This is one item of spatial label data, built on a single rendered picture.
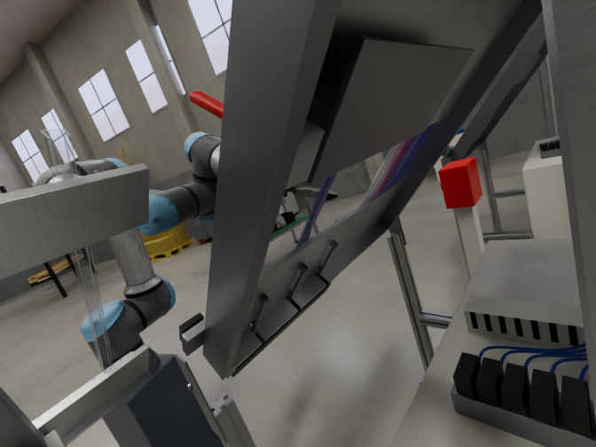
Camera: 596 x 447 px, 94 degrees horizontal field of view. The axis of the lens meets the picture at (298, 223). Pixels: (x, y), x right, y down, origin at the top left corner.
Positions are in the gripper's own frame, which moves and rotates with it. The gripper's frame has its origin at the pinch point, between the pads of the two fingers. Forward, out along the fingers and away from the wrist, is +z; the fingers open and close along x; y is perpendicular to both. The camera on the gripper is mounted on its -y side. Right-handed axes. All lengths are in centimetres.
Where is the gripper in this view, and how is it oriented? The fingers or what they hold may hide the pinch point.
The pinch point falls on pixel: (314, 213)
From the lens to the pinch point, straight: 48.3
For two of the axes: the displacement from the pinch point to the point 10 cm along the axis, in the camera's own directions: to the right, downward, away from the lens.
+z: 7.6, 4.1, -5.1
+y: 0.7, -8.3, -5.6
